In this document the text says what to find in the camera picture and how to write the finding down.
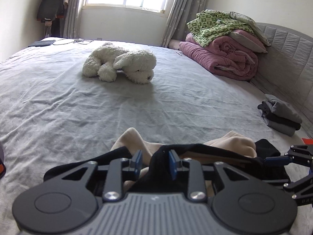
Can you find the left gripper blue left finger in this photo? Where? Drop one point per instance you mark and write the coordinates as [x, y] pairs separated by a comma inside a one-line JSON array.
[[121, 170]]

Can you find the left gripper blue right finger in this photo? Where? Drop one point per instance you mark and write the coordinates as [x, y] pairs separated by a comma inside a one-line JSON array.
[[190, 170]]

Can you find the black and cream raglan sweatshirt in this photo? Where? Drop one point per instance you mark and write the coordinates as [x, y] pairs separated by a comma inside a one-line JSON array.
[[233, 148]]

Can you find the dark clothes hanging on rack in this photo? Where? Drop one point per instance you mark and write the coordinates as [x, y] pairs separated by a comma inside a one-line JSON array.
[[51, 13]]

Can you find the bottom grey folded garment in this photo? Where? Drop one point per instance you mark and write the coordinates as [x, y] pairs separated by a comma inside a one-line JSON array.
[[289, 131]]

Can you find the grey folded garment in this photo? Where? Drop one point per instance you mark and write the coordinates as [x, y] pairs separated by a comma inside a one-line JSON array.
[[289, 131], [282, 108]]

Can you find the black folded garment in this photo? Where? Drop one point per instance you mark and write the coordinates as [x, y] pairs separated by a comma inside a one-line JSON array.
[[277, 119]]

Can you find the top grey folded garment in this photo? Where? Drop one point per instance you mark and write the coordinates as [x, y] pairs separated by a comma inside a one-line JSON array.
[[282, 108]]

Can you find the grey bed sheet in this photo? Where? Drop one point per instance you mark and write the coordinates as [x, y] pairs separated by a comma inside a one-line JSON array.
[[51, 114]]

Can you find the grey padded headboard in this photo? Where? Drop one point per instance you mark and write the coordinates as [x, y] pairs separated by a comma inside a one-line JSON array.
[[285, 71]]

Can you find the white plush dog toy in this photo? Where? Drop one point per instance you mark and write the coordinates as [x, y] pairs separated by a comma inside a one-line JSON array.
[[107, 60]]

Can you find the pink folded quilt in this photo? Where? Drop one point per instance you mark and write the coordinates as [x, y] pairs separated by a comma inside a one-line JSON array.
[[223, 56]]

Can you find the grey pink pillow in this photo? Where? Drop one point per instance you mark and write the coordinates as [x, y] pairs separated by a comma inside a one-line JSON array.
[[256, 42]]

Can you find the green patterned blanket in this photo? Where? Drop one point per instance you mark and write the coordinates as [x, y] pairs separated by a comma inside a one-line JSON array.
[[209, 25]]

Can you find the grey dotted curtain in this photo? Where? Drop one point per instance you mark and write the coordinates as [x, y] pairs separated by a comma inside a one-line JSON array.
[[181, 12]]

